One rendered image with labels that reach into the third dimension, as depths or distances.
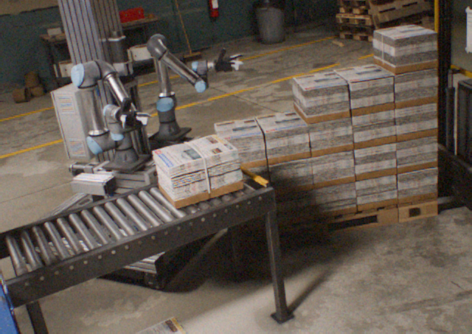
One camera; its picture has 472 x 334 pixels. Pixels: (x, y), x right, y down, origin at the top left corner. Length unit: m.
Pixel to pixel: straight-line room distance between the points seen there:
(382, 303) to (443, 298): 0.34
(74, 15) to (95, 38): 0.19
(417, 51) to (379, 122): 0.50
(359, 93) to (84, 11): 1.77
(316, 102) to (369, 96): 0.35
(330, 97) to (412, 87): 0.54
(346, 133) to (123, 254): 1.78
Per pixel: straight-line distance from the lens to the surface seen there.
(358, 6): 10.18
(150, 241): 2.75
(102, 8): 3.69
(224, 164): 2.91
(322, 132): 3.79
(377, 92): 3.83
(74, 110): 3.87
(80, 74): 3.36
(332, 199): 3.98
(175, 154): 2.96
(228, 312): 3.48
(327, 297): 3.51
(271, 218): 3.03
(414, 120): 3.99
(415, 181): 4.16
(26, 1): 9.82
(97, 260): 2.71
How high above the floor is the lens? 2.06
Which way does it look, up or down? 22 degrees down
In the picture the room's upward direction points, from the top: 8 degrees counter-clockwise
